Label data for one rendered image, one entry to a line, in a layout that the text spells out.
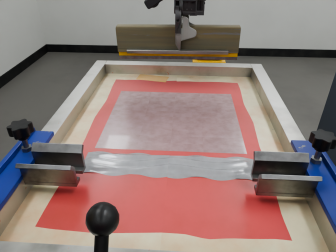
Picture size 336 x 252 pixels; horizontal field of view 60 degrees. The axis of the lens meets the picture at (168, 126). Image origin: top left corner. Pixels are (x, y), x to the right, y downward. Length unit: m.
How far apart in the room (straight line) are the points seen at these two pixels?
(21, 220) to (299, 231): 0.46
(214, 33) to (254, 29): 3.42
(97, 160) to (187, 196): 0.21
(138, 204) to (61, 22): 4.10
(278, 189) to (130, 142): 0.34
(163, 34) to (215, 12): 3.30
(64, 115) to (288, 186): 0.52
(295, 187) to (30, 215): 0.45
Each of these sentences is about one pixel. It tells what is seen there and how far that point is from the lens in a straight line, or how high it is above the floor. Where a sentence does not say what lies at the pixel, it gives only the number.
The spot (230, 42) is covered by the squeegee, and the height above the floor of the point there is 1.11.
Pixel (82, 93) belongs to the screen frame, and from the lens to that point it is 0.86.
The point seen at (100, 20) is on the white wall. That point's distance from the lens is 4.33.
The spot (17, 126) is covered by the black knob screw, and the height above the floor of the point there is 1.06.
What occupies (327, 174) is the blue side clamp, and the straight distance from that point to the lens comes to 0.59.
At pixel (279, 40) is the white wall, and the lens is 4.41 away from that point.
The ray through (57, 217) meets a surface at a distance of 0.55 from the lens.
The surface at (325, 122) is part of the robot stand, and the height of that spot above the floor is 0.85.
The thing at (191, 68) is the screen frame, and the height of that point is 0.98.
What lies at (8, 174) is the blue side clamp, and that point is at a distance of 0.59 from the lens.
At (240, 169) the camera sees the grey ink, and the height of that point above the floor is 0.96.
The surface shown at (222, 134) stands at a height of 0.95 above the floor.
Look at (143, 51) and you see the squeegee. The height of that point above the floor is 1.08.
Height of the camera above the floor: 1.35
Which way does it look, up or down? 32 degrees down
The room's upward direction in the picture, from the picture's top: straight up
